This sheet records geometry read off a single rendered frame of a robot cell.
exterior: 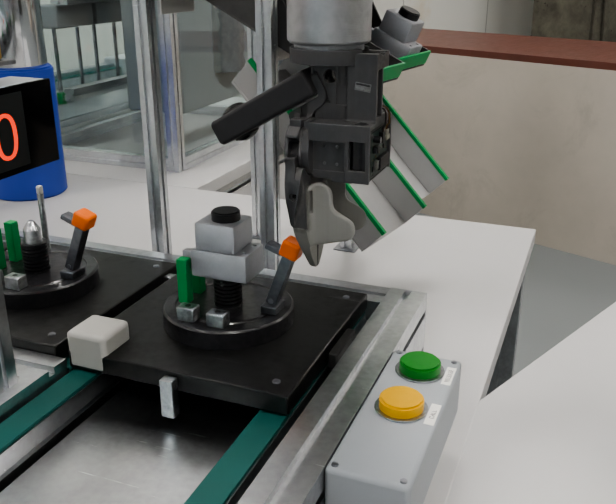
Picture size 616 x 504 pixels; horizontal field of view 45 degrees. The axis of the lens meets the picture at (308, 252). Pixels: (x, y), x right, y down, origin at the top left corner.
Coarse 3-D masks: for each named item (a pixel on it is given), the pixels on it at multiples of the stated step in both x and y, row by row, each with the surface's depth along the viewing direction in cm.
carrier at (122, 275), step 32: (32, 224) 87; (0, 256) 88; (32, 256) 87; (64, 256) 93; (96, 256) 98; (128, 256) 98; (32, 288) 84; (64, 288) 84; (96, 288) 89; (128, 288) 89; (32, 320) 81; (64, 320) 81; (64, 352) 77
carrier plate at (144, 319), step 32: (160, 288) 89; (288, 288) 89; (320, 288) 89; (128, 320) 81; (160, 320) 81; (320, 320) 81; (352, 320) 83; (128, 352) 74; (160, 352) 74; (192, 352) 74; (224, 352) 74; (256, 352) 74; (288, 352) 74; (320, 352) 74; (192, 384) 70; (224, 384) 69; (256, 384) 69; (288, 384) 69
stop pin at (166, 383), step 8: (168, 376) 71; (160, 384) 70; (168, 384) 70; (176, 384) 71; (160, 392) 71; (168, 392) 70; (176, 392) 71; (168, 400) 71; (176, 400) 71; (168, 408) 71; (176, 408) 71; (168, 416) 71
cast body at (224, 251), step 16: (224, 208) 77; (208, 224) 76; (224, 224) 75; (240, 224) 76; (208, 240) 76; (224, 240) 75; (240, 240) 76; (192, 256) 77; (208, 256) 77; (224, 256) 76; (240, 256) 75; (256, 256) 78; (192, 272) 78; (208, 272) 77; (224, 272) 77; (240, 272) 76; (256, 272) 78
